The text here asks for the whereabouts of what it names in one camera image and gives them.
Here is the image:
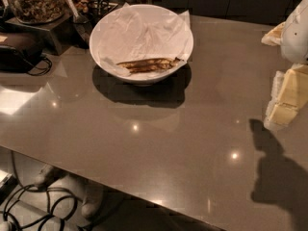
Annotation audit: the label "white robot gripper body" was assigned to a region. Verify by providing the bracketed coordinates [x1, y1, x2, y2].
[281, 0, 308, 64]

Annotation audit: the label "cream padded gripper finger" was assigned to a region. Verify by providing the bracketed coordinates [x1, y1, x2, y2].
[264, 64, 308, 131]
[261, 22, 285, 46]

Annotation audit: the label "overripe brown banana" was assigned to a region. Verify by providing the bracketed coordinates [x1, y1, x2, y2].
[117, 58, 181, 74]

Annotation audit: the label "white ceramic bowl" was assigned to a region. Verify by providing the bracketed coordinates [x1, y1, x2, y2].
[89, 3, 194, 86]

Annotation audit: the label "dark metal stand box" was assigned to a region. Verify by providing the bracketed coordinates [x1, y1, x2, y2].
[5, 11, 77, 56]

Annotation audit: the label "white table leg base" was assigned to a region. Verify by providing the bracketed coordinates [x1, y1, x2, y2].
[34, 164, 104, 220]

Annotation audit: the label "glass jar of nuts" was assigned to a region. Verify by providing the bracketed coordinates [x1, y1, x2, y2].
[8, 0, 64, 24]

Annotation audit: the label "metal scoop with handle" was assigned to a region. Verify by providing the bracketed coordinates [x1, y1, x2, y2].
[65, 0, 92, 44]

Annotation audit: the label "black device with cable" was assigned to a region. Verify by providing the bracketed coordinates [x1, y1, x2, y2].
[0, 33, 52, 76]

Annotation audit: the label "black floor cables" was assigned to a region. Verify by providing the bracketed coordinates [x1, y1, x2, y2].
[0, 149, 85, 231]

